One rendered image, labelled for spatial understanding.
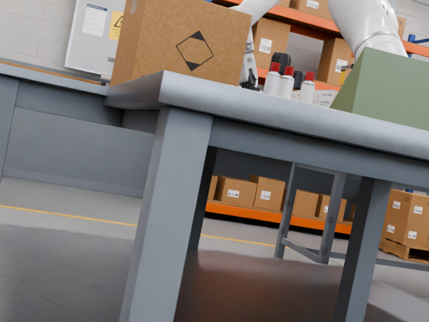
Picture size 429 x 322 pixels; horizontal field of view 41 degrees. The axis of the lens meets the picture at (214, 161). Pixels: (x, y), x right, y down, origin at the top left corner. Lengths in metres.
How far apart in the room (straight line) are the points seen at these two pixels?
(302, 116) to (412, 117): 0.57
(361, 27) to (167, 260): 0.94
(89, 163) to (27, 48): 1.36
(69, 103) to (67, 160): 5.06
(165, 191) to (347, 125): 0.26
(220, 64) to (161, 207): 0.89
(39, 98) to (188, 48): 0.44
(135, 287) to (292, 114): 0.30
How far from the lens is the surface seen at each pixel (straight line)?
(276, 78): 2.12
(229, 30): 1.60
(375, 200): 1.63
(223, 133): 0.78
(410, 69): 1.31
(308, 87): 2.18
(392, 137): 0.84
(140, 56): 1.51
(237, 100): 0.74
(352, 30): 1.55
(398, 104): 1.29
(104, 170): 6.41
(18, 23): 6.41
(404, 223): 6.05
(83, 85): 1.29
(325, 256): 3.59
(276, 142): 0.81
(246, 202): 6.03
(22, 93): 1.32
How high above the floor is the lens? 0.75
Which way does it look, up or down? 2 degrees down
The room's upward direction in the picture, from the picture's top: 11 degrees clockwise
